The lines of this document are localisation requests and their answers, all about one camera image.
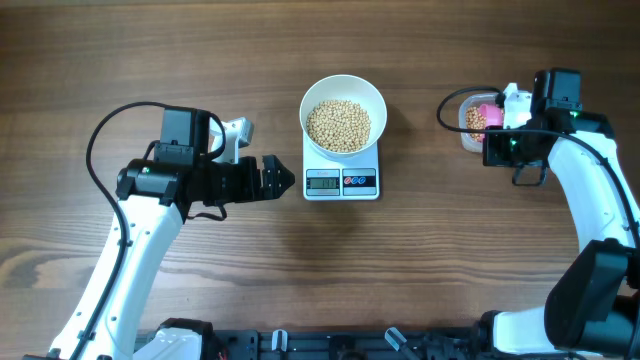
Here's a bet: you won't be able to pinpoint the white digital kitchen scale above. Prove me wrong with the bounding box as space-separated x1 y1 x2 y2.
302 136 381 201

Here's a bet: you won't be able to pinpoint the soybeans in bowl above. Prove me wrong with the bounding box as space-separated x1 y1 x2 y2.
306 100 371 153

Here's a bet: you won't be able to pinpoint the soybeans pile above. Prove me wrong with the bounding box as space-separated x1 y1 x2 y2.
465 106 487 143

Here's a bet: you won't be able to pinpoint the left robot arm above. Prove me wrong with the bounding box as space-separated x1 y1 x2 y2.
46 104 295 359

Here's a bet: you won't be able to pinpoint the white bowl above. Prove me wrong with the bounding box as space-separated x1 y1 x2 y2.
299 74 388 157

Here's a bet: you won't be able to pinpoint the clear plastic container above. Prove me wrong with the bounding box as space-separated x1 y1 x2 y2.
458 93 500 153

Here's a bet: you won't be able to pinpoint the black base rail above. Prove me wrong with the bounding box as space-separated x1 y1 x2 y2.
134 327 481 360

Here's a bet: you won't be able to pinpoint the pink measuring scoop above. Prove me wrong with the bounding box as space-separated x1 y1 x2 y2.
478 104 504 129

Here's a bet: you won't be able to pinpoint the left black cable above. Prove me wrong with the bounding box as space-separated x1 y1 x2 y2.
69 101 227 360

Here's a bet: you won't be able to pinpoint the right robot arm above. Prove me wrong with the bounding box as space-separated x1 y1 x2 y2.
483 68 639 359

